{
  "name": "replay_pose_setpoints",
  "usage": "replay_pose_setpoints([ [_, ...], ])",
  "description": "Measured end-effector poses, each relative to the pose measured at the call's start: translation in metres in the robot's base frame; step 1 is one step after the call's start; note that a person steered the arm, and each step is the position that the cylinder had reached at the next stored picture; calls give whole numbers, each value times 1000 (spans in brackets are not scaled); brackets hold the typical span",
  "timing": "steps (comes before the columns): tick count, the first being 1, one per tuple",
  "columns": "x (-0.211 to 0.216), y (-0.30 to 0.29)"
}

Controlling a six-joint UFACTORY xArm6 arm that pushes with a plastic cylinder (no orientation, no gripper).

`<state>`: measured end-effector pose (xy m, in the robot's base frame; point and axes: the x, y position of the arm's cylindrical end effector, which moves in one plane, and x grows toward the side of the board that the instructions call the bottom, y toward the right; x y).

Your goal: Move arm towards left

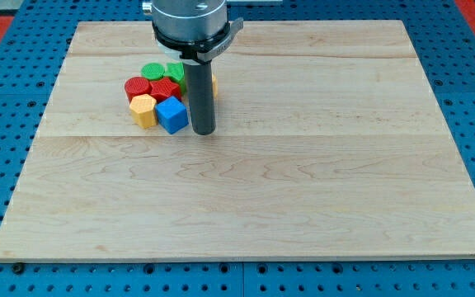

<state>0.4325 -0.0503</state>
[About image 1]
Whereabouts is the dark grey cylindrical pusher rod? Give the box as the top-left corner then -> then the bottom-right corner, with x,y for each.
184,62 -> 216,135

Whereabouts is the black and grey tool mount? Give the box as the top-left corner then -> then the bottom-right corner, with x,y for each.
153,17 -> 244,64

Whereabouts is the yellow block behind rod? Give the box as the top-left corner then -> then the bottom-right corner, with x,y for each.
211,74 -> 219,99

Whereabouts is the green star block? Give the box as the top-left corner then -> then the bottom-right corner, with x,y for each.
164,62 -> 186,95

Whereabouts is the red star block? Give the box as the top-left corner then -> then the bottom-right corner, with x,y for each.
150,77 -> 181,103

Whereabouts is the blue cube block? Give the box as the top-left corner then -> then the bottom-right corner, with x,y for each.
156,97 -> 189,134

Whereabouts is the green round block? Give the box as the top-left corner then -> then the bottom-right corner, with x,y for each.
140,63 -> 165,81

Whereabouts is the yellow hexagon block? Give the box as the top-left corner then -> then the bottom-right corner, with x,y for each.
129,94 -> 158,129

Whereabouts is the red round block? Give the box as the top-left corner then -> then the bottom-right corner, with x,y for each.
124,77 -> 152,102

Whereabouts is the light wooden board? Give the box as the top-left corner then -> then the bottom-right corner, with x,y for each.
0,20 -> 475,263

